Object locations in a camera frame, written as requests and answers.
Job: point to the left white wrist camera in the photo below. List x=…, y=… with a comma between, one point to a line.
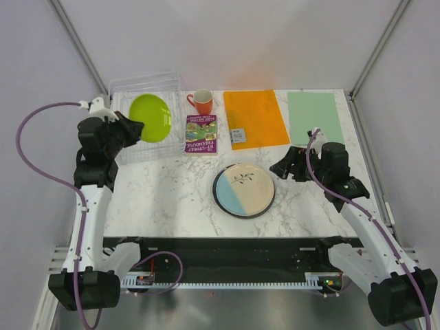
x=99, y=108

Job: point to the white wire dish rack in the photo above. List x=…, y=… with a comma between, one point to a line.
x=166, y=85

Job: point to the purple treehouse book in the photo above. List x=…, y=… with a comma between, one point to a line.
x=201, y=135

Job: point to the green white plate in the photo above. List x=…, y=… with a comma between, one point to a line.
x=155, y=114

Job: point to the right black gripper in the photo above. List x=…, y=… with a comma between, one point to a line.
x=295, y=155

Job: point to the orange cutting board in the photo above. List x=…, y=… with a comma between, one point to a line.
x=254, y=119

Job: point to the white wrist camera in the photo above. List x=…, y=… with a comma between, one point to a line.
x=316, y=139
x=99, y=108

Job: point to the aluminium frame post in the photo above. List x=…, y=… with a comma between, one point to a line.
x=73, y=36
x=380, y=46

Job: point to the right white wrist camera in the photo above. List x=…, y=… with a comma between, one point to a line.
x=316, y=139

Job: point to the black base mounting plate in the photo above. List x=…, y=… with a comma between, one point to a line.
x=234, y=258

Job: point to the dark blue floral plate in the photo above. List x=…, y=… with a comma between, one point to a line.
x=216, y=192

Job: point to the light green cutting board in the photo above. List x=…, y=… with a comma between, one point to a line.
x=309, y=110

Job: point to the orange mug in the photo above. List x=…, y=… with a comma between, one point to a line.
x=202, y=101

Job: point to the right aluminium frame post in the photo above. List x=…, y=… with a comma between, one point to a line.
x=380, y=46

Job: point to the white slotted cable duct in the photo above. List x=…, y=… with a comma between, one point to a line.
x=143, y=282

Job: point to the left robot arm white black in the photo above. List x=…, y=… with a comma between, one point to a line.
x=88, y=279

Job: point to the cream blue leaf plate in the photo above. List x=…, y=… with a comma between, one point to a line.
x=244, y=190

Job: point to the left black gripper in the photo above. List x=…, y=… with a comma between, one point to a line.
x=133, y=128

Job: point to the left aluminium frame post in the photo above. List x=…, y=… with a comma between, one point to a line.
x=73, y=36

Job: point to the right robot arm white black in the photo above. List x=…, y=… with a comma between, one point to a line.
x=397, y=289

